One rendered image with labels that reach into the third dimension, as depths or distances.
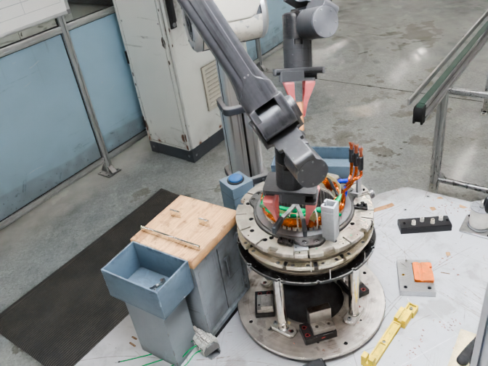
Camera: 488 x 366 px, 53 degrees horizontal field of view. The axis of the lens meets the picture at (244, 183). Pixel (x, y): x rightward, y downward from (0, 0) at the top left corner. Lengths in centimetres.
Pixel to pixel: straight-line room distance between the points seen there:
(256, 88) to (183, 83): 252
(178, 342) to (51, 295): 166
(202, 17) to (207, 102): 274
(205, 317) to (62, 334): 144
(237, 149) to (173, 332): 62
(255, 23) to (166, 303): 77
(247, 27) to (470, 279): 90
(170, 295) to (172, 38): 232
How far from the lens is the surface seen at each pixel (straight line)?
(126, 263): 122
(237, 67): 82
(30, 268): 310
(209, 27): 82
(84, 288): 279
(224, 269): 126
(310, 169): 83
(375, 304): 135
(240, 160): 158
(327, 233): 106
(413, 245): 156
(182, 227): 122
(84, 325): 260
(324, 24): 96
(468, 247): 157
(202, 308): 123
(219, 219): 121
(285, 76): 100
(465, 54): 300
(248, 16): 138
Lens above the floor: 180
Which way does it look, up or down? 33 degrees down
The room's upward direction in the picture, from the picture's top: 9 degrees counter-clockwise
